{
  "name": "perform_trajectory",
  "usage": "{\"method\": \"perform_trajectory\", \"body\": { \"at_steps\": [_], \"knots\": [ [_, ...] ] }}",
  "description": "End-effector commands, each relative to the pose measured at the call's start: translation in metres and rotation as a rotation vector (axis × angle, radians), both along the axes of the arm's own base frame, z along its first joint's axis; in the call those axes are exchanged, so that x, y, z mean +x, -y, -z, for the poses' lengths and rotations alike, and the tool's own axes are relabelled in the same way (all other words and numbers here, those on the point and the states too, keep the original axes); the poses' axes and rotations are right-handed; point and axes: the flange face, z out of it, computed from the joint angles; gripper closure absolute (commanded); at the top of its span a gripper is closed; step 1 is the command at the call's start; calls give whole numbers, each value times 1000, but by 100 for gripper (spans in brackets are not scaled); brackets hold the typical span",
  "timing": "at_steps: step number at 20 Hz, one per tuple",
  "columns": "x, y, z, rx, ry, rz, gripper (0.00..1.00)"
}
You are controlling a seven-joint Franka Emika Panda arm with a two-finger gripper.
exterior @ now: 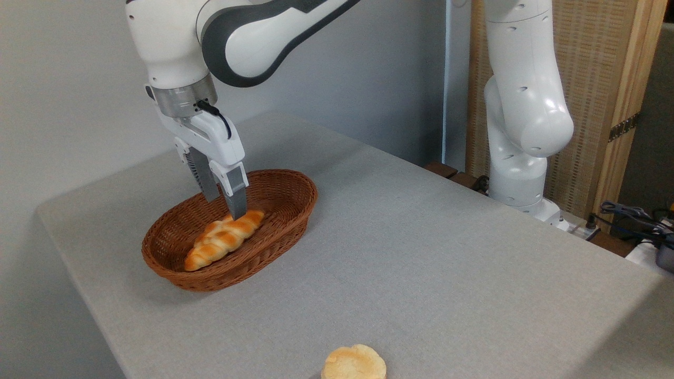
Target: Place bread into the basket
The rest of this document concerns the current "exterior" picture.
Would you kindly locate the wooden bamboo screen panel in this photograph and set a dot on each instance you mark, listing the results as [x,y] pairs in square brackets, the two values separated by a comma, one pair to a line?
[605,52]

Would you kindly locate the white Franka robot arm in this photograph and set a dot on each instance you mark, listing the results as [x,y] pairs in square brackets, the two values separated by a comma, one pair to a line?
[168,42]

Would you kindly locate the brown wicker oval basket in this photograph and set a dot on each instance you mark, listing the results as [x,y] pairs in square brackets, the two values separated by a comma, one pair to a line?
[274,210]

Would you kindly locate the white vertical pole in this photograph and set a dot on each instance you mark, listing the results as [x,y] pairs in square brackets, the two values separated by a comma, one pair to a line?
[455,79]

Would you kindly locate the braided bread loaf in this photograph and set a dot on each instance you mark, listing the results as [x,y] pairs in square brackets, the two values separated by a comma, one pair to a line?
[221,241]

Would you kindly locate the grey table cloth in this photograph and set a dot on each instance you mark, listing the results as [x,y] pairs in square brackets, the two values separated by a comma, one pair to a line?
[421,237]

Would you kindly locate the brown wooden base boards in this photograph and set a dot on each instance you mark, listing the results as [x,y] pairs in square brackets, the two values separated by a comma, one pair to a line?
[447,171]

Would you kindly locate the round pale bread bun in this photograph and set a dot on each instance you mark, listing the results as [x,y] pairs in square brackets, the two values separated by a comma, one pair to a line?
[353,364]

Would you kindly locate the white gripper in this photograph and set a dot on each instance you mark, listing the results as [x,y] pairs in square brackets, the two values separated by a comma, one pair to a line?
[216,139]

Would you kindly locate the grey box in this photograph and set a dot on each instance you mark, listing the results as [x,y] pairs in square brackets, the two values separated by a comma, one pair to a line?
[666,259]

